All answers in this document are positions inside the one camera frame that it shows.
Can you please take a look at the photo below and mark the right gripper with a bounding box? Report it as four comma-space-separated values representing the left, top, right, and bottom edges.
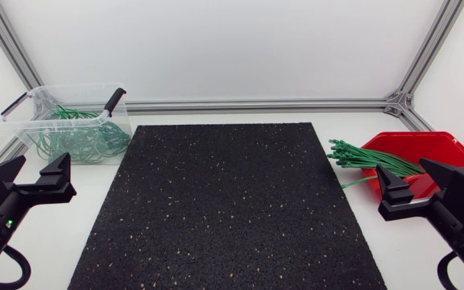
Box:
375, 157, 464, 247

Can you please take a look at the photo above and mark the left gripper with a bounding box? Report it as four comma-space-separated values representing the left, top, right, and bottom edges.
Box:
0, 151, 77, 242

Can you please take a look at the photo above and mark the red plastic box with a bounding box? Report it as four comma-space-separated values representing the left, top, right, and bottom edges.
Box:
360, 130, 464, 201

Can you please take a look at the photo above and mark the clear plastic bin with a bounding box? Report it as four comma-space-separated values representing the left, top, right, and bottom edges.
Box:
0, 83, 134, 166

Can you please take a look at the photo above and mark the black speckled mat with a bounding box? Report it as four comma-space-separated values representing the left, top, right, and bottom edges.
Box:
67, 122, 388, 290

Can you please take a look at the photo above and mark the pile of closed green cable ties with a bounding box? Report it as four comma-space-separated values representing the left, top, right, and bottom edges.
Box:
27, 104, 132, 164

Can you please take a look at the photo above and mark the bundle of green cable ties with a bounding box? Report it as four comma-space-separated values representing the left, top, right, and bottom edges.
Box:
326, 139, 427, 179

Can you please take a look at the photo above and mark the green cable tie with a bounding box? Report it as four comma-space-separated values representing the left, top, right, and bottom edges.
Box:
340, 174, 379, 190

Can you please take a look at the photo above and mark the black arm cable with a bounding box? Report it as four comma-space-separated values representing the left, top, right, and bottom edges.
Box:
0, 244, 32, 290
437, 251, 464, 290

